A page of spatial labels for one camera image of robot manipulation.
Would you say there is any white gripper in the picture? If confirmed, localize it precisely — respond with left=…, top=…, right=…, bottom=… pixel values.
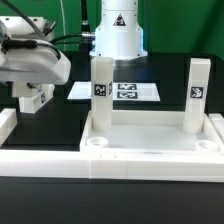
left=0, top=16, right=71, bottom=85

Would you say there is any white desk tabletop panel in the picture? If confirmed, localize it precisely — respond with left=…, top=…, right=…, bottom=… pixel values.
left=80, top=110, right=224, bottom=155

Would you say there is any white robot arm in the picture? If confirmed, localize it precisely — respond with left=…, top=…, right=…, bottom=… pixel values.
left=0, top=0, right=147, bottom=85

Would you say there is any white marker sheet with tags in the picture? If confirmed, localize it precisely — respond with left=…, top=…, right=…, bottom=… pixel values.
left=68, top=82, right=160, bottom=102

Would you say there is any white U-shaped obstacle fence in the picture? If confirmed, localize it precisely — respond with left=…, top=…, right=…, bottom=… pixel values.
left=0, top=113, right=224, bottom=182

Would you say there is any black cable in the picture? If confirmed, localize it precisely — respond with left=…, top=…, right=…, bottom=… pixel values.
left=0, top=0, right=98, bottom=61

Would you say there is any white thin cable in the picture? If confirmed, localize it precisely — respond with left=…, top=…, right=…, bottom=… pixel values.
left=59, top=0, right=66, bottom=34

